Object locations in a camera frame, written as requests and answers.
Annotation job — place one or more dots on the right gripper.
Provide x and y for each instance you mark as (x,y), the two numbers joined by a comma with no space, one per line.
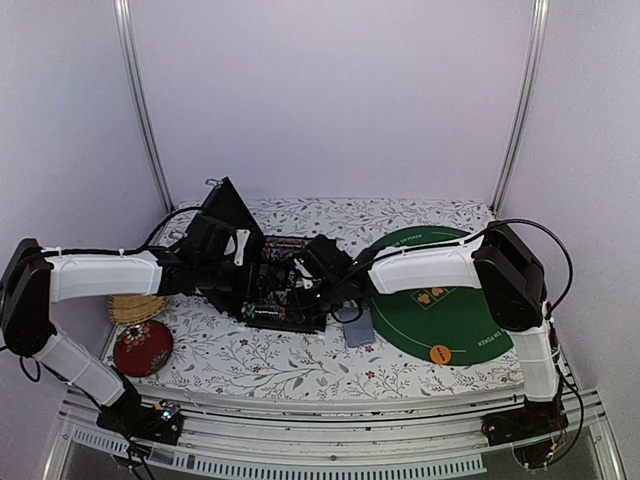
(300,301)

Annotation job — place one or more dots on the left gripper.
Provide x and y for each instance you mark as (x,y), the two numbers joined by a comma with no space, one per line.
(248,279)

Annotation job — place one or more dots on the black poker chip case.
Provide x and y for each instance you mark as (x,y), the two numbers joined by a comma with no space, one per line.
(224,200)

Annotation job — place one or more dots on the orange big blind button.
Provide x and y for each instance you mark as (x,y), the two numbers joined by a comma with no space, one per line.
(440,354)

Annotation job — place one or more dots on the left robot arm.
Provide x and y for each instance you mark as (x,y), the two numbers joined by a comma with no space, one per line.
(38,277)

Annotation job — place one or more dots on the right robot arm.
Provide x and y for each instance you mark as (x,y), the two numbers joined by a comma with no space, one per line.
(494,261)

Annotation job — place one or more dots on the blue playing card deck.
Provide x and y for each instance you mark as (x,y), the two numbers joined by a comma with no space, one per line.
(357,324)

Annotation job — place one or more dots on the poker chip row near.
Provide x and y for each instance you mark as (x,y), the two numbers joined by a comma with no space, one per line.
(267,312)

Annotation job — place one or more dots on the poker chip row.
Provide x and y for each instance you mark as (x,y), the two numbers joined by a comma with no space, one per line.
(280,248)
(267,312)

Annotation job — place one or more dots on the poker chip row far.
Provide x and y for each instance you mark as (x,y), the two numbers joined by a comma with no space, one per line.
(280,248)

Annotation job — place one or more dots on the floral tablecloth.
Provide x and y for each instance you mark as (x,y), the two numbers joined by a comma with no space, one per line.
(215,355)

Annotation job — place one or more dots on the woven wicker basket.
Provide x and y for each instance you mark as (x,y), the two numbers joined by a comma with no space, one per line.
(126,310)

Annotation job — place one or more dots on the red embroidered round cushion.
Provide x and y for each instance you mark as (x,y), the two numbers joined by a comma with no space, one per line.
(143,349)

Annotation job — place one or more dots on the green poker felt mat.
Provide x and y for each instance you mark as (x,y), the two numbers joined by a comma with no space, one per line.
(414,321)

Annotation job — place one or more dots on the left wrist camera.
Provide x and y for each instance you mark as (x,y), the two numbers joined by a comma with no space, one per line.
(236,245)

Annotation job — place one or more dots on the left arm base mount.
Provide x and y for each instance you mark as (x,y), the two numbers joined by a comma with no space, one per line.
(161,422)

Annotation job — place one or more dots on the front aluminium rail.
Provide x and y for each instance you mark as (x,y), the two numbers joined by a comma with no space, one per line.
(226,437)

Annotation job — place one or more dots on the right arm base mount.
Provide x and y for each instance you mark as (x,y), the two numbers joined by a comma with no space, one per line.
(541,424)

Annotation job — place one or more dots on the left aluminium frame post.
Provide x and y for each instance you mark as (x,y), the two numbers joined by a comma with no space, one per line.
(125,30)

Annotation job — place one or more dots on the aluminium frame post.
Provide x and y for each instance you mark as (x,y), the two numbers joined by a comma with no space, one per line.
(125,30)
(532,64)

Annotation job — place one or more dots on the right aluminium frame post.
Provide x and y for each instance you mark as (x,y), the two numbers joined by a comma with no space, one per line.
(532,64)

